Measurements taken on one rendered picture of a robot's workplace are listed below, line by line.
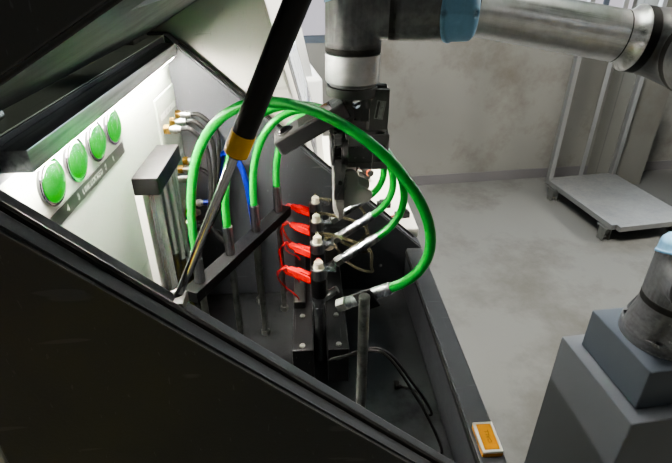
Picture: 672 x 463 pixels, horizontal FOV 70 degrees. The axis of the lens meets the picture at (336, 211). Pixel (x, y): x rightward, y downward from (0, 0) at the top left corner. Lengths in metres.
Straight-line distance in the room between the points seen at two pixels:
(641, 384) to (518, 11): 0.74
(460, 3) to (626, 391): 0.84
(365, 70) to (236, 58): 0.45
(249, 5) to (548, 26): 0.55
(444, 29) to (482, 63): 2.97
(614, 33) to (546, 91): 3.08
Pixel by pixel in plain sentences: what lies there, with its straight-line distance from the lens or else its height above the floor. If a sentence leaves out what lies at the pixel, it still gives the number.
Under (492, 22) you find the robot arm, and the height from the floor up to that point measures 1.50.
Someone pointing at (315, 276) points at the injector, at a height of 1.11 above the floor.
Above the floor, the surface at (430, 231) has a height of 1.28.
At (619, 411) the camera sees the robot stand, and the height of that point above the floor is 0.80.
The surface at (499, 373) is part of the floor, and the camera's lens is 2.28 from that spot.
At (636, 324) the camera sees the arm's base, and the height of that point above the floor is 0.94.
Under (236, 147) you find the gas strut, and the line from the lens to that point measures 0.37.
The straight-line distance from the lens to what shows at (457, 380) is 0.89.
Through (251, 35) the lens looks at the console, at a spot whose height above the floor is 1.44.
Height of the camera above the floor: 1.59
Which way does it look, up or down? 29 degrees down
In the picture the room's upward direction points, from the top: straight up
